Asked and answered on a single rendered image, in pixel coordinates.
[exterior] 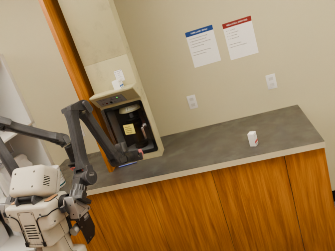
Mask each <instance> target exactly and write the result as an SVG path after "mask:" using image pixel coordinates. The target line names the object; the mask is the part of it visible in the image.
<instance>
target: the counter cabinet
mask: <svg viewBox="0 0 335 251"><path fill-rule="evenodd" d="M86 198H88V199H90V200H92V201H91V204H87V205H89V206H90V210H89V211H88V212H89V214H90V216H91V219H92V221H93V223H94V225H95V235H94V237H93V238H92V240H91V241H90V243H89V244H87V242H86V240H85V238H84V236H83V234H82V232H81V230H80V231H79V233H78V234H77V235H76V236H73V235H71V236H70V237H71V239H72V242H73V244H84V245H85V246H86V249H87V251H335V205H334V200H333V194H332V188H331V182H330V176H329V170H328V165H327V159H326V153H325V148H320V149H315V150H310V151H305V152H300V153H295V154H290V155H285V156H280V157H275V158H270V159H266V160H261V161H256V162H251V163H246V164H241V165H236V166H231V167H226V168H221V169H217V170H212V171H207V172H202V173H197V174H192V175H187V176H182V177H177V178H172V179H168V180H163V181H158V182H153V183H148V184H143V185H138V186H133V187H128V188H123V189H118V190H113V191H108V192H104V193H99V194H94V195H89V196H87V197H86Z"/></svg>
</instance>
